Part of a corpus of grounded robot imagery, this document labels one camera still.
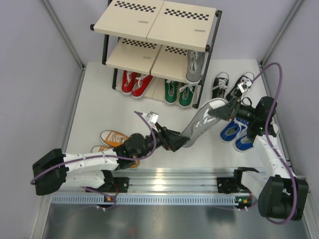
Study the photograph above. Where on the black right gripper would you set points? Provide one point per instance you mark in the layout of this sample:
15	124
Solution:
227	112

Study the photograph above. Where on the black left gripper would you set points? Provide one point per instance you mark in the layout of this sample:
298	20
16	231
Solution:
169	139

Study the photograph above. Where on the grey sneaker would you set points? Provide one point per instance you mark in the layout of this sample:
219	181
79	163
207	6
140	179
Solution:
204	119
195	62

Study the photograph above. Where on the green sneaker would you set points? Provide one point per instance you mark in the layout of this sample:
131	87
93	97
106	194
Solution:
170	91
186	95

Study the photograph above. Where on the red sneaker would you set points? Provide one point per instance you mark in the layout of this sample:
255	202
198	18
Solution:
128	82
141	84

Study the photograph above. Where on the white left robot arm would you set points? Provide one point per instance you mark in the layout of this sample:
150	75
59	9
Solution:
56	169

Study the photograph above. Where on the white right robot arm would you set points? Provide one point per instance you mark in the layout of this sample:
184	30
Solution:
281	195

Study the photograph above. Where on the beige three-tier shoe shelf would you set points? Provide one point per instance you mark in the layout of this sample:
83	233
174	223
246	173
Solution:
152	37

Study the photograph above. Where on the blue sneaker left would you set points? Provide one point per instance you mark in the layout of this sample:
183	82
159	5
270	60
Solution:
236	129

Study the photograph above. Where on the blue sneaker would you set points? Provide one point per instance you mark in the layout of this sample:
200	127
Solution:
243	143
236	129

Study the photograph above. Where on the black sneaker left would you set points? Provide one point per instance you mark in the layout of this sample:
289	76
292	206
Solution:
220	85

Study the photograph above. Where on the black sneaker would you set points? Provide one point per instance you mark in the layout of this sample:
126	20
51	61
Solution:
246	78
220	85

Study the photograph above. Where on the black sneaker right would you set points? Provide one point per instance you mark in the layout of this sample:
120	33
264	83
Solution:
246	78

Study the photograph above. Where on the blue sneaker right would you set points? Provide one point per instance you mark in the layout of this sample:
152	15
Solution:
243	143

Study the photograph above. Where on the orange sneaker upper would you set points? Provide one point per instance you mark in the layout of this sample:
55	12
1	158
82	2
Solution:
113	138

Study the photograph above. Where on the orange sneaker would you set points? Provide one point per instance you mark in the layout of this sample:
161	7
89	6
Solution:
113	138
102	149

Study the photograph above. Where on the orange sneaker lower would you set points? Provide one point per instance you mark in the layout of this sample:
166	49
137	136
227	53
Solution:
102	149

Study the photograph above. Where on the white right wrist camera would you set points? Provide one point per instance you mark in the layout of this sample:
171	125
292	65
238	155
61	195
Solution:
244	87

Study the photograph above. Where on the aluminium mounting rail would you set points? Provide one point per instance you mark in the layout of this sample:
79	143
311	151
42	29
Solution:
159	187

